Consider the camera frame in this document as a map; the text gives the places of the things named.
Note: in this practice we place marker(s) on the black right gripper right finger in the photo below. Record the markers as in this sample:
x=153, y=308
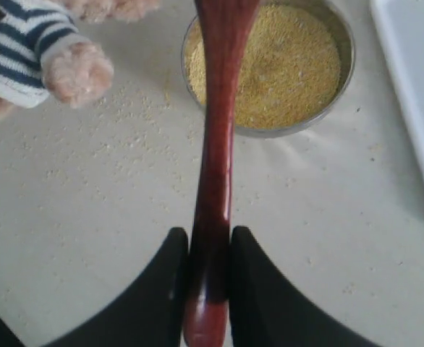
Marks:
x=265, y=309

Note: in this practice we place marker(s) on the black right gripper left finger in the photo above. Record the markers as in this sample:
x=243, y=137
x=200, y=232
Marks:
x=149, y=312

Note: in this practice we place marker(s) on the plush teddy bear striped sweater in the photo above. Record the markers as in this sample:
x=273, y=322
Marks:
x=42, y=52

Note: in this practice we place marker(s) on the dark red wooden spoon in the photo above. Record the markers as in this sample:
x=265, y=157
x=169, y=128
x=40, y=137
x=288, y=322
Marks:
x=225, y=28

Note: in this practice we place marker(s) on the stainless steel bowl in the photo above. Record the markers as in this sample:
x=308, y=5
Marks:
x=335, y=22

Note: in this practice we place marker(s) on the yellow millet grain in bowl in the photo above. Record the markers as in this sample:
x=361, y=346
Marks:
x=290, y=71

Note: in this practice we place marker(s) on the white rectangular plastic tray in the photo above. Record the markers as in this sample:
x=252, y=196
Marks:
x=400, y=29

